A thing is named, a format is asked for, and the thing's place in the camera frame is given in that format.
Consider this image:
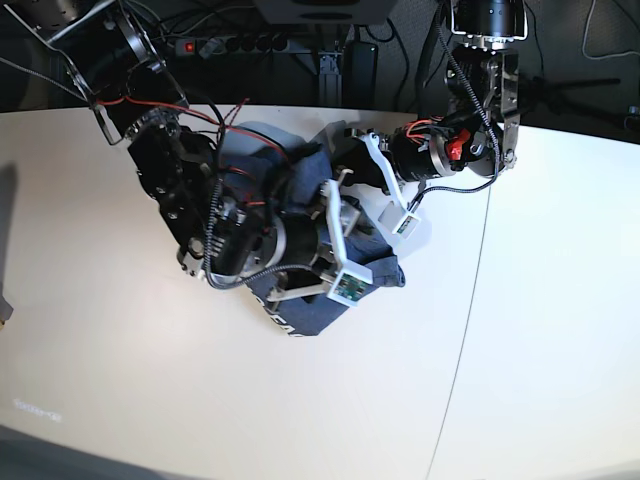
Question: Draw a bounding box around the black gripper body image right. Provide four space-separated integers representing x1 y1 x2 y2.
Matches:
392 127 494 182

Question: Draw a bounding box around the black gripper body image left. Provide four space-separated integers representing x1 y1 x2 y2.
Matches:
260 217 321 268

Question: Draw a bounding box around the blue T-shirt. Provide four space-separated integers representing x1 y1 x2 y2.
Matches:
202 143 406 337

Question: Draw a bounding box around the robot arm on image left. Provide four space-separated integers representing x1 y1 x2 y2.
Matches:
4 1 334 290

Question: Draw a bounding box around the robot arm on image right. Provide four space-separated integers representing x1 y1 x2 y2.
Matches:
334 1 528 192

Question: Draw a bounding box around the black power adapter brick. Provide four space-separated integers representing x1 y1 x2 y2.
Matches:
342 40 378 109

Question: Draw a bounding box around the white power strip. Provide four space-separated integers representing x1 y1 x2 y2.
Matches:
173 34 293 59

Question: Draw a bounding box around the grey object at table edge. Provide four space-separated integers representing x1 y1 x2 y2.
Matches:
0 296 14 329

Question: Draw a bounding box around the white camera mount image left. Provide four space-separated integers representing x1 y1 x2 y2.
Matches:
264 169 374 306

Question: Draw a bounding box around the aluminium frame post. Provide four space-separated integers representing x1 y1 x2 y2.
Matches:
314 24 344 108

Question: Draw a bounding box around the grey base camera housing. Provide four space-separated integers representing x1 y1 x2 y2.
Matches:
253 0 397 25

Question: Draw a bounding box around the white cable on floor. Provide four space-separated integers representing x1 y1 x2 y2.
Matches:
582 0 640 61

